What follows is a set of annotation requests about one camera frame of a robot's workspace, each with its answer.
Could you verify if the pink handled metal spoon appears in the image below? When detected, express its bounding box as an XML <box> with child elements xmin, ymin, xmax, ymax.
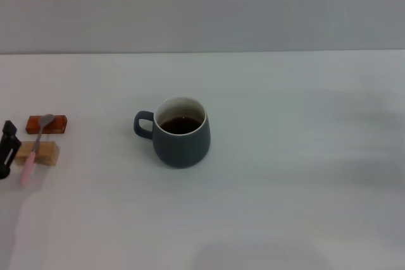
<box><xmin>20</xmin><ymin>113</ymin><xmax>55</xmax><ymax>185</ymax></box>

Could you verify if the dark grey ceramic coffee mug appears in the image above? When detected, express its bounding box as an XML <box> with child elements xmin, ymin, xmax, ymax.
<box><xmin>133</xmin><ymin>95</ymin><xmax>211</xmax><ymax>169</ymax></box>

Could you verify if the light tan wooden block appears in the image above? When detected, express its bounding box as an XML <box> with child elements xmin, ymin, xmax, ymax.
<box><xmin>15</xmin><ymin>140</ymin><xmax>60</xmax><ymax>167</ymax></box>

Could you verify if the reddish brown wooden block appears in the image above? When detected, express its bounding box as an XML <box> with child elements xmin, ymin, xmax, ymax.
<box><xmin>24</xmin><ymin>115</ymin><xmax>68</xmax><ymax>135</ymax></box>

